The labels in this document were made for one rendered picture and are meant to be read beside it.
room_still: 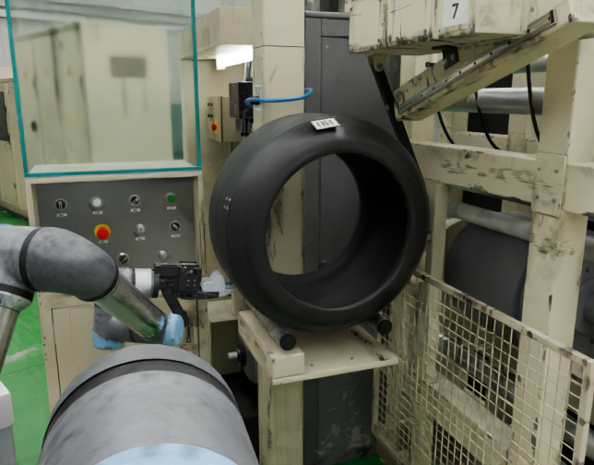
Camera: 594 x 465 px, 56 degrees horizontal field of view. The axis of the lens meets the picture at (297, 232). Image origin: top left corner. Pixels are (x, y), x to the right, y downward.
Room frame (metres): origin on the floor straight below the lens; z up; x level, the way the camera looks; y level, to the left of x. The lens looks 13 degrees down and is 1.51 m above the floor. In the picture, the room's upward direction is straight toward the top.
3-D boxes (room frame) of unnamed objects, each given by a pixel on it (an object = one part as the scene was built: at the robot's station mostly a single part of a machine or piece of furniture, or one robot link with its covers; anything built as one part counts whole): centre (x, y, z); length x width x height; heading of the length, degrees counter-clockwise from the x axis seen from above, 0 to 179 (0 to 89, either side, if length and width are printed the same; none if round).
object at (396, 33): (1.54, -0.37, 1.71); 0.61 x 0.25 x 0.15; 20
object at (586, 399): (1.45, -0.44, 0.65); 0.90 x 0.02 x 0.70; 20
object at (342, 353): (1.55, -0.05, 0.80); 0.37 x 0.36 x 0.02; 110
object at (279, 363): (1.51, 0.08, 0.84); 0.36 x 0.09 x 0.06; 20
